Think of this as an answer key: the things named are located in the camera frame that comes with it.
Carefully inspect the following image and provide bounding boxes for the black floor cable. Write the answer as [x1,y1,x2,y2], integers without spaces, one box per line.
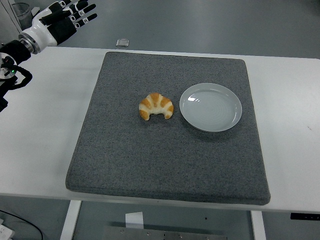
[0,209,44,240]

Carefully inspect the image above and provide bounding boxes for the white table leg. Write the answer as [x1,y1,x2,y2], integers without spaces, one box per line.
[250,210,267,240]
[59,199,83,240]

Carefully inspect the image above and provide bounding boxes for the croissant bread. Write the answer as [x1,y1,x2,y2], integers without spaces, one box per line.
[138,92,175,122]

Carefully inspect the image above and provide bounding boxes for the white power strip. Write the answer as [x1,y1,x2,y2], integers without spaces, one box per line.
[0,218,15,240]

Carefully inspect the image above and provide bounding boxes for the grey felt mat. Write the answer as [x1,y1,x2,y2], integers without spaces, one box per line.
[64,51,271,207]

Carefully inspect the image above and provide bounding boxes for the black table control panel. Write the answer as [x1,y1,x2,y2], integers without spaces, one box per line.
[290,212,320,221]

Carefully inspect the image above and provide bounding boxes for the mesh trash bin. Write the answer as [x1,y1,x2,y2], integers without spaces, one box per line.
[11,2,35,33]

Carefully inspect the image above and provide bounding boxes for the pale grey round plate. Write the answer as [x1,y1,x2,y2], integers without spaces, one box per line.
[179,82,243,133]

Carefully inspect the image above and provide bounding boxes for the grey metal plate with screws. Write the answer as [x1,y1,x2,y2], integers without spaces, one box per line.
[101,226,228,240]

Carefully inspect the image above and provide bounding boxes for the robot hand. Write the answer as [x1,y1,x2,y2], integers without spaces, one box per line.
[21,0,98,50]

